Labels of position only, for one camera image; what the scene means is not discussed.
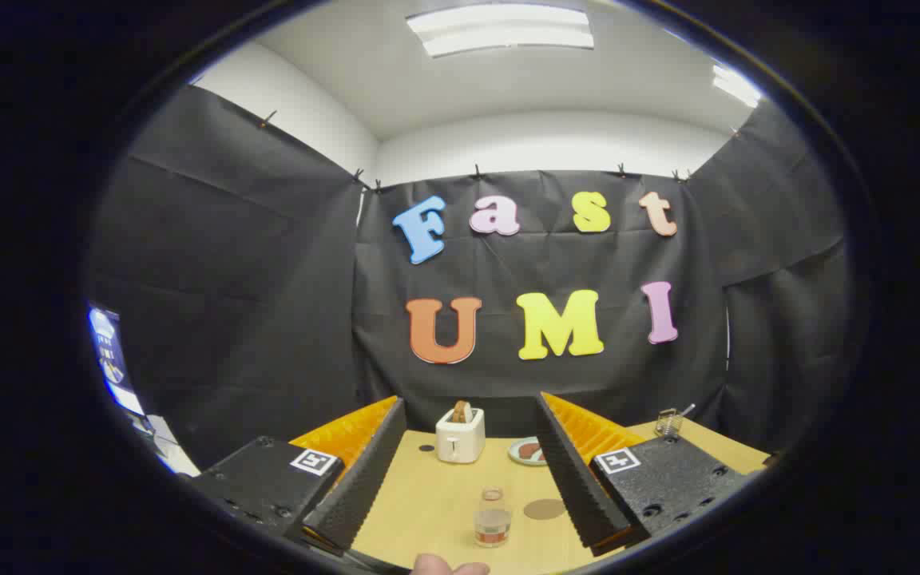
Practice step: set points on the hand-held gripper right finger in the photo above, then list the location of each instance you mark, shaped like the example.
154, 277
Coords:
580, 487

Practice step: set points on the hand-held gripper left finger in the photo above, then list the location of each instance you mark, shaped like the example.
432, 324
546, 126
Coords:
364, 479

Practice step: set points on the brown round coaster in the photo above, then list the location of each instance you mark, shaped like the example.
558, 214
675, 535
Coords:
544, 509

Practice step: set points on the clear plastic juice bottle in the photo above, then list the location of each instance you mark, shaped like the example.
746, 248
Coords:
492, 523

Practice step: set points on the brown food on plate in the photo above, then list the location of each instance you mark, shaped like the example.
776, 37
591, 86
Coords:
529, 450

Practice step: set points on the pale green plate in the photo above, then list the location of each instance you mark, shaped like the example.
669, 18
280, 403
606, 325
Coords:
514, 454

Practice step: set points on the wooden table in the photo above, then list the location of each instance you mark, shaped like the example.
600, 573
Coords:
444, 495

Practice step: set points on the white toaster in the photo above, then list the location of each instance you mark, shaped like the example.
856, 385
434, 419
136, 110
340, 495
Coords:
460, 443

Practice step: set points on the toasted bread slice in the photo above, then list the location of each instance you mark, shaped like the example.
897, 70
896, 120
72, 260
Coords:
461, 411

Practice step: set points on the black backdrop cloth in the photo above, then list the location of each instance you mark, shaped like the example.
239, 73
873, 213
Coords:
268, 319

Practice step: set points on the computer monitor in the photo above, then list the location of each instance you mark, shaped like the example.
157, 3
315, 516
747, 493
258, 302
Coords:
113, 359

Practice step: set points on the small ceiling light panel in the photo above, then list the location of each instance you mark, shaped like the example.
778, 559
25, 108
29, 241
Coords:
735, 86

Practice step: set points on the long ceiling light panel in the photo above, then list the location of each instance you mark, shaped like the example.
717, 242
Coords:
500, 28

